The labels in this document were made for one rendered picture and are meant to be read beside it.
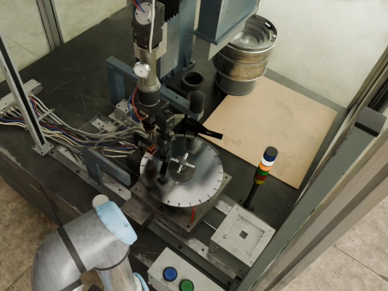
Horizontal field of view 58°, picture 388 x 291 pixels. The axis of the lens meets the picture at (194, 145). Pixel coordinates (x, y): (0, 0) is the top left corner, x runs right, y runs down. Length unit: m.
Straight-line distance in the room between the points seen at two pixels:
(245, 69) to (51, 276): 1.32
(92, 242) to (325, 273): 1.84
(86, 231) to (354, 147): 0.55
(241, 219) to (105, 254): 0.68
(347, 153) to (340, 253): 1.95
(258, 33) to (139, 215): 1.10
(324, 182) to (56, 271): 0.56
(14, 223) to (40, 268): 1.67
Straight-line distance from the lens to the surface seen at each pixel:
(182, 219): 1.40
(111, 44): 2.25
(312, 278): 2.39
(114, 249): 0.83
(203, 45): 1.38
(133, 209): 1.45
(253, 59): 1.76
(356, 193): 0.50
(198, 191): 1.35
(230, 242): 1.34
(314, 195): 0.71
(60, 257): 0.80
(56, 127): 1.81
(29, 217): 2.47
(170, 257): 1.29
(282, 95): 2.05
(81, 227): 0.82
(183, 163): 1.34
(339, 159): 0.62
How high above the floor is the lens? 2.12
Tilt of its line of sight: 53 degrees down
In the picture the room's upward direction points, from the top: 9 degrees clockwise
